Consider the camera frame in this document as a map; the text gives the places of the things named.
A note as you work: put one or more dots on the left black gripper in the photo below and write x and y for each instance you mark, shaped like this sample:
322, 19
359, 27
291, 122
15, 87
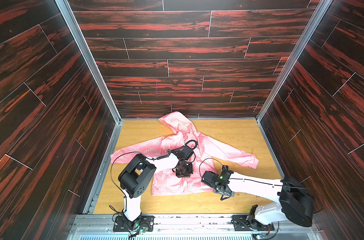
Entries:
190, 172

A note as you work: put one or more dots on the pink hooded jacket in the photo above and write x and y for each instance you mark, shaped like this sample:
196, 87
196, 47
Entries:
165, 182

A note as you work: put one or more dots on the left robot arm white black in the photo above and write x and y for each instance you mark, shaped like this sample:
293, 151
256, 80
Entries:
136, 176

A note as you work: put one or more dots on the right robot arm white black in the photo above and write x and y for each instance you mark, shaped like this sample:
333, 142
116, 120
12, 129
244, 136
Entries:
291, 200

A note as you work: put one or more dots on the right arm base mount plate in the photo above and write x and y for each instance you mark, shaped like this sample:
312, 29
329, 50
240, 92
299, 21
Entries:
243, 223

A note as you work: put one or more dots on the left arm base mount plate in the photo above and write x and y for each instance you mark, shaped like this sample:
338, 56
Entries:
142, 224

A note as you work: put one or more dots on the aluminium front rail frame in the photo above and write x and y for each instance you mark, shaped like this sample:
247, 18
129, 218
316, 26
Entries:
186, 227

